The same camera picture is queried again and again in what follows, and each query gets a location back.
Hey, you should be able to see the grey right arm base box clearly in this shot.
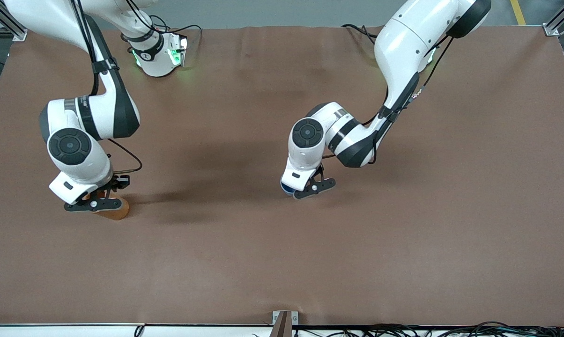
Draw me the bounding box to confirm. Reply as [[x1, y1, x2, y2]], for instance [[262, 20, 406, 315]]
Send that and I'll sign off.
[[167, 35, 188, 67]]

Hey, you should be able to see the brown wooden cup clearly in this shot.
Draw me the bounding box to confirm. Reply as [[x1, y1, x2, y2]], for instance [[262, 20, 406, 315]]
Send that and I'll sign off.
[[91, 190, 130, 220]]

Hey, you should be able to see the brown table mat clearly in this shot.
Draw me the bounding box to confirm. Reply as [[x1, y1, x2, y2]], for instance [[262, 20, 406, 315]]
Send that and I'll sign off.
[[0, 24, 564, 327]]

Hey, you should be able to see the grey metal bracket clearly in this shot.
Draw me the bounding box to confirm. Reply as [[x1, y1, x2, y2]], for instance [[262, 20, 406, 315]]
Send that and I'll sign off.
[[272, 311, 299, 327]]

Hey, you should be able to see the brown camera mount bar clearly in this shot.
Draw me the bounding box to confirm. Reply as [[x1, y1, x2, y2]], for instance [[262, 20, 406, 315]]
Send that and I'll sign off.
[[269, 312, 293, 337]]

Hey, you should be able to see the black left arm base cable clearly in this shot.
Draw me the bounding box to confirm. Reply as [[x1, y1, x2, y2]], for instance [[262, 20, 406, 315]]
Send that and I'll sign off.
[[342, 23, 381, 45]]

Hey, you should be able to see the black arm base cable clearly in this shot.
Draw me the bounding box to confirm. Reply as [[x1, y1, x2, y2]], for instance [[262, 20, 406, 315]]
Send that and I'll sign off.
[[123, 0, 203, 47], [342, 23, 381, 45]]

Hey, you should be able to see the black right arm base cable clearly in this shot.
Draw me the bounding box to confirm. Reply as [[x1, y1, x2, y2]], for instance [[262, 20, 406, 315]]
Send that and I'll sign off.
[[123, 0, 203, 47]]

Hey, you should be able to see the black cable bundle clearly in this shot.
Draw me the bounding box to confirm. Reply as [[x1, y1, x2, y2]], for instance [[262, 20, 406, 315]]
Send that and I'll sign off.
[[252, 321, 564, 337]]

